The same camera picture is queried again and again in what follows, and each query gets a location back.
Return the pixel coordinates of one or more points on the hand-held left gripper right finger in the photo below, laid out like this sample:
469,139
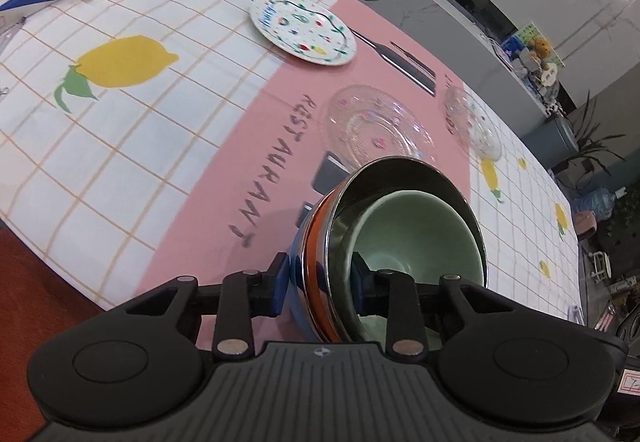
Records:
361,283

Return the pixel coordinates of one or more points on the painted white plate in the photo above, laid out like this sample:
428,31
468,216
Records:
300,29

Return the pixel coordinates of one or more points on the green poster card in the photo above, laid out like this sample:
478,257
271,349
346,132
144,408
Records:
525,34

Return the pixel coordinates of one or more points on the lemon check tablecloth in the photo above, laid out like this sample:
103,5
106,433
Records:
165,121

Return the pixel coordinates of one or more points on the tall leafy floor plant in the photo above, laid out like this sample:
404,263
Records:
595,141

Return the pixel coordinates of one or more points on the orange steel bowl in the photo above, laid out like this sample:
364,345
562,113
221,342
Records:
320,272

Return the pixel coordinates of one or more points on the large clear glass plate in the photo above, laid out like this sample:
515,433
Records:
370,121

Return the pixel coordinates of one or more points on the pink printed placemat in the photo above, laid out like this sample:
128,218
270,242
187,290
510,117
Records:
235,177

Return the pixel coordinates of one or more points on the green ceramic bowl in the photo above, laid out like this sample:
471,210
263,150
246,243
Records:
415,232

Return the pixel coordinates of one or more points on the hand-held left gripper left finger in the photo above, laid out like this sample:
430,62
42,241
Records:
280,283

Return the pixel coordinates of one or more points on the blue water bottle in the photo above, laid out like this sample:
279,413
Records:
597,204

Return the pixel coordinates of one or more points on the grey marble tv console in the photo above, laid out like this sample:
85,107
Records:
450,6

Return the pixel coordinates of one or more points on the grey trash bin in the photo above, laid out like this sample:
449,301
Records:
550,136

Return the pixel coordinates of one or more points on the blue steel bowl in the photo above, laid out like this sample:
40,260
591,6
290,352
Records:
300,317

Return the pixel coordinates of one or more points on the brown teddy bear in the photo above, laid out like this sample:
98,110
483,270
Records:
541,47

